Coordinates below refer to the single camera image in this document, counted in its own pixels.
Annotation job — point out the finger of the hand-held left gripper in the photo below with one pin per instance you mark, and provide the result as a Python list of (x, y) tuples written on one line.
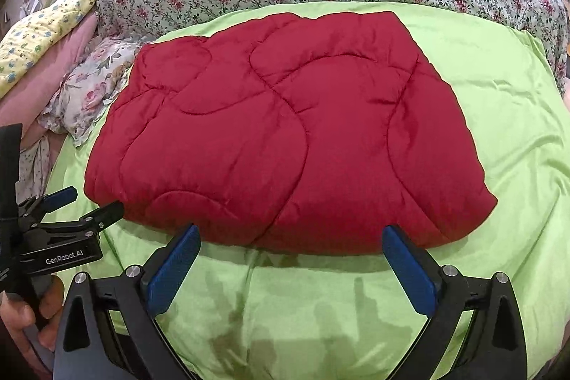
[(98, 217), (62, 196)]

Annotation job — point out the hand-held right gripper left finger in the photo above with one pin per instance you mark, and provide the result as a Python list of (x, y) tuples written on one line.
[(171, 273)]

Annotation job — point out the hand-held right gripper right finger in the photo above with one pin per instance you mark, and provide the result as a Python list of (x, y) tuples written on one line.
[(412, 273)]

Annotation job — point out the red puffer jacket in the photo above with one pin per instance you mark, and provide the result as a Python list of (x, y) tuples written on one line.
[(267, 139)]

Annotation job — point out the person's left hand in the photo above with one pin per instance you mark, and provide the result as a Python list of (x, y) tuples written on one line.
[(18, 317)]

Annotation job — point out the white small-floral cloth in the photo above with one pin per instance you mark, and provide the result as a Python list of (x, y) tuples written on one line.
[(35, 166)]

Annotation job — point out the ruffled floral pillow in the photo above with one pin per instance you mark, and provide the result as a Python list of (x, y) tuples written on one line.
[(89, 90)]

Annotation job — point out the pink pillow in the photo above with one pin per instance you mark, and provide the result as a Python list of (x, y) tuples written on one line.
[(44, 81)]

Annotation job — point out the yellow floral pillow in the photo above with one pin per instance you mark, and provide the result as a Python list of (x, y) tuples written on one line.
[(40, 37)]

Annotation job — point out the light green bed sheet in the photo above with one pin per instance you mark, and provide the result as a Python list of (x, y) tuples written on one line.
[(512, 139)]

